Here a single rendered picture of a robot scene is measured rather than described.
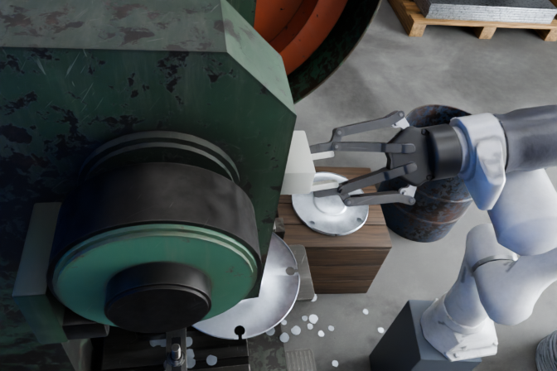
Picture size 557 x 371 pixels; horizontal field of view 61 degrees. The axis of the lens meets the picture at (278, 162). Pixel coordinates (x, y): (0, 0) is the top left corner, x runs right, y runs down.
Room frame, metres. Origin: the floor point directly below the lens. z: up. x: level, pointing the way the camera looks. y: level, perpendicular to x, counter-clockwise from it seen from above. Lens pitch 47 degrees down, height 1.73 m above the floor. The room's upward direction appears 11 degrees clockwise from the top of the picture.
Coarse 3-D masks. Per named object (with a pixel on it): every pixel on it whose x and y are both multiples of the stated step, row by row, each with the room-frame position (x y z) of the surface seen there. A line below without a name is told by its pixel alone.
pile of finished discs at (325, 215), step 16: (320, 176) 1.26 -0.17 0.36; (336, 176) 1.27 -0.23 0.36; (352, 192) 1.21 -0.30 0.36; (304, 208) 1.09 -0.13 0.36; (320, 208) 1.10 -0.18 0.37; (336, 208) 1.11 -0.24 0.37; (352, 208) 1.13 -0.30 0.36; (368, 208) 1.14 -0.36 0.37; (320, 224) 1.03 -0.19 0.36; (336, 224) 1.04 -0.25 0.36; (352, 224) 1.06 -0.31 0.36
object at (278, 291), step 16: (272, 240) 0.64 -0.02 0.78; (272, 256) 0.60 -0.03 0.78; (288, 256) 0.60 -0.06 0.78; (272, 272) 0.55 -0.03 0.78; (272, 288) 0.52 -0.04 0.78; (288, 288) 0.52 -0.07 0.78; (240, 304) 0.47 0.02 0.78; (256, 304) 0.47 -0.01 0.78; (272, 304) 0.48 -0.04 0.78; (288, 304) 0.49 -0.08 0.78; (208, 320) 0.42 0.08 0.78; (224, 320) 0.42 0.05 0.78; (240, 320) 0.43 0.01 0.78; (256, 320) 0.44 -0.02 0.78; (272, 320) 0.44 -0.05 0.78; (224, 336) 0.39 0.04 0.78
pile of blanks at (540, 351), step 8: (552, 336) 0.90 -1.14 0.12; (544, 344) 0.90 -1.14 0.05; (552, 344) 0.87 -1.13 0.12; (536, 352) 0.88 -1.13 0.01; (544, 352) 0.86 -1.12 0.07; (552, 352) 0.84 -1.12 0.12; (536, 360) 0.85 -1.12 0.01; (544, 360) 0.83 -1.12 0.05; (552, 360) 0.81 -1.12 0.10; (544, 368) 0.81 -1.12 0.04; (552, 368) 0.79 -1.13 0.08
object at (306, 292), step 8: (296, 248) 0.63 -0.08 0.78; (304, 248) 0.63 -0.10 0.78; (296, 256) 0.61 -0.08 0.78; (304, 256) 0.61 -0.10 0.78; (304, 264) 0.59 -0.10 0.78; (288, 272) 0.56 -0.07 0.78; (304, 272) 0.57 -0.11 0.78; (304, 280) 0.55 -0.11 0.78; (304, 288) 0.53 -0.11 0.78; (312, 288) 0.54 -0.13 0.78; (304, 296) 0.51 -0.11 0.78; (312, 296) 0.52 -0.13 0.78
